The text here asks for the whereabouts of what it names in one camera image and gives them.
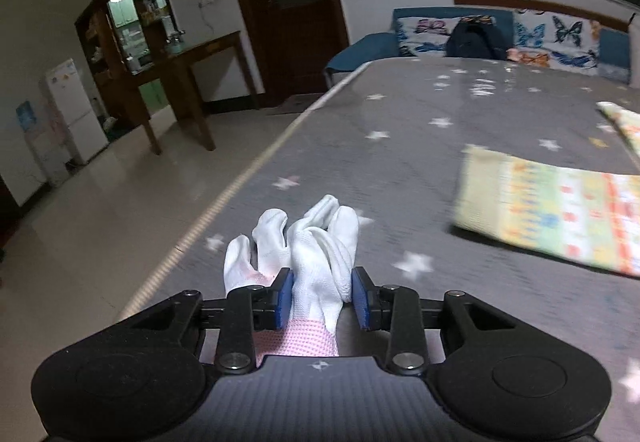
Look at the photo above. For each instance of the dark wooden door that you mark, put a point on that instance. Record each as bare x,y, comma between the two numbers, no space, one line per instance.
290,6

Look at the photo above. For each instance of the dark backpack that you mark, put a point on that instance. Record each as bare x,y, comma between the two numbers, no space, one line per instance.
475,41

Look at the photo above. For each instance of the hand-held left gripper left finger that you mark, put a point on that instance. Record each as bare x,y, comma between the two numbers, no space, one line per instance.
284,299

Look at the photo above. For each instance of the white refrigerator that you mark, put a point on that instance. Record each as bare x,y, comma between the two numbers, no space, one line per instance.
70,106

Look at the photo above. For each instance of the small pink object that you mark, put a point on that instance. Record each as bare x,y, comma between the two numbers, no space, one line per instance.
516,55

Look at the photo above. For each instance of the wooden display cabinet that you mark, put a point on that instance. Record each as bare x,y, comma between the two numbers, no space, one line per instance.
130,21

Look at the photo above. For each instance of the water dispenser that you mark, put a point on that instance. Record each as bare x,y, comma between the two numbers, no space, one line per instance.
42,141

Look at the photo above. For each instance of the white glove with pink cuff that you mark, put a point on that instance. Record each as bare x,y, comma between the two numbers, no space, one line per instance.
315,262

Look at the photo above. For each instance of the blue sofa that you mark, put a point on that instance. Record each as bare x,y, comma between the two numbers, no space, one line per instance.
360,51

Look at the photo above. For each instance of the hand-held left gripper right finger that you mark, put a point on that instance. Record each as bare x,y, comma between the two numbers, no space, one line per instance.
361,297

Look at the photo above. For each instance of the butterfly print cushion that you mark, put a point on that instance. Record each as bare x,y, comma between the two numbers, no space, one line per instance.
555,39
425,34

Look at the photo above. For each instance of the dark wooden table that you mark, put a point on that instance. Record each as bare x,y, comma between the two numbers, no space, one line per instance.
200,56

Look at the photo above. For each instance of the green patterned children's jacket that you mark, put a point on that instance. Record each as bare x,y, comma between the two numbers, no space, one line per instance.
550,212

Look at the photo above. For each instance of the grey pillow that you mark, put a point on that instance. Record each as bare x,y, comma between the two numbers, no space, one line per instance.
635,51

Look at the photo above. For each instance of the grey star-print tablecloth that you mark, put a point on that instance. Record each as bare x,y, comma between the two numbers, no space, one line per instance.
400,171

